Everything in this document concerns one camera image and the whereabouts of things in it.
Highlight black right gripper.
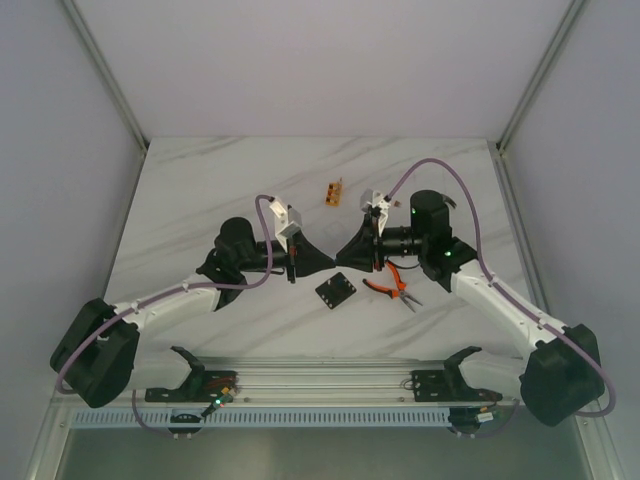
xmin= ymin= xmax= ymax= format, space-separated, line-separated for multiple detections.
xmin=334 ymin=213 xmax=427 ymax=273

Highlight black fuse box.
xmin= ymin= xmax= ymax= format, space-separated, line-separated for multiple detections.
xmin=315 ymin=272 xmax=356 ymax=310

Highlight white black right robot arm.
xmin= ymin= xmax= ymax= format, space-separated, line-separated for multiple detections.
xmin=336 ymin=189 xmax=605 ymax=426

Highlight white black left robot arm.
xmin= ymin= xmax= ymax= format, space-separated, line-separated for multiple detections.
xmin=50 ymin=217 xmax=335 ymax=408

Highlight clear plastic fuse box cover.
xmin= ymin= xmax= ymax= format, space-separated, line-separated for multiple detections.
xmin=323 ymin=222 xmax=348 ymax=243

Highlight orange fuse holder block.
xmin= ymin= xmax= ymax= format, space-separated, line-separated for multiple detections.
xmin=325 ymin=179 xmax=343 ymax=207

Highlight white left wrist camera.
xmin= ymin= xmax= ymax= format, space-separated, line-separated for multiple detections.
xmin=269 ymin=197 xmax=302 ymax=251

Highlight orange handled needle-nose pliers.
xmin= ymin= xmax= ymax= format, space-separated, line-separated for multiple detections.
xmin=362 ymin=260 xmax=422 ymax=312

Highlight aluminium mounting rail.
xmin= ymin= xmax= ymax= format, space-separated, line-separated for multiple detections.
xmin=145 ymin=358 xmax=510 ymax=407

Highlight white slotted cable duct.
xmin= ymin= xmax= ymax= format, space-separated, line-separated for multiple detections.
xmin=70 ymin=407 xmax=451 ymax=429

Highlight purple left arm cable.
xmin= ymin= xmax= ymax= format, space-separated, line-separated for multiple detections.
xmin=55 ymin=193 xmax=289 ymax=442

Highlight right aluminium frame post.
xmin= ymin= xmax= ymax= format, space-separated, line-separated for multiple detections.
xmin=494 ymin=0 xmax=589 ymax=153

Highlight aluminium corner frame post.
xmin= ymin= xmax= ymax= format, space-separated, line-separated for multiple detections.
xmin=61 ymin=0 xmax=150 ymax=151

